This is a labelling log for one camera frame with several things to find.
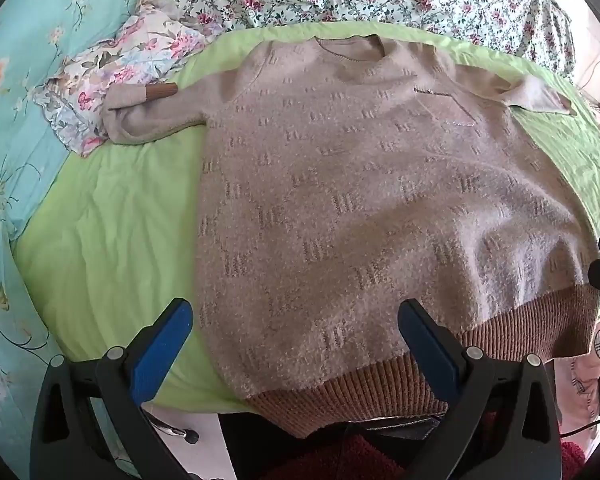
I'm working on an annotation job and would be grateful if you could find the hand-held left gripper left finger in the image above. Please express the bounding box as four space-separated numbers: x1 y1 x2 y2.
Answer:
30 297 196 480

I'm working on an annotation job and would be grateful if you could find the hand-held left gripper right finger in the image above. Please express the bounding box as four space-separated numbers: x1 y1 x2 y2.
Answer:
397 299 566 480

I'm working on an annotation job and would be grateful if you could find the beige knitted sweater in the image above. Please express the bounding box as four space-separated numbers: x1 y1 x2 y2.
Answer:
102 34 600 439

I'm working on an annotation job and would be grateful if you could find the pink cartoon print cloth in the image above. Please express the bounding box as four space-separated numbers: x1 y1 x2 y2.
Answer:
552 305 600 443

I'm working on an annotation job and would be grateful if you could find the small metal object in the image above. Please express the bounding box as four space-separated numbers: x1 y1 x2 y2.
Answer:
152 421 201 445

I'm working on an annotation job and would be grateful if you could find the green bed sheet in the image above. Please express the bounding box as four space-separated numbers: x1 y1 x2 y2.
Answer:
12 22 600 417

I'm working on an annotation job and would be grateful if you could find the dark cloth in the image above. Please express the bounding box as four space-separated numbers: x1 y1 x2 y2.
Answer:
219 410 448 461

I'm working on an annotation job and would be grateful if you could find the pastel floral pillow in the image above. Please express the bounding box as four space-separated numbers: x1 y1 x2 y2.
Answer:
42 2 222 159

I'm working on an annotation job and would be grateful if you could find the teal floral quilt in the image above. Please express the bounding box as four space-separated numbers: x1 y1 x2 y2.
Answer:
0 0 147 463

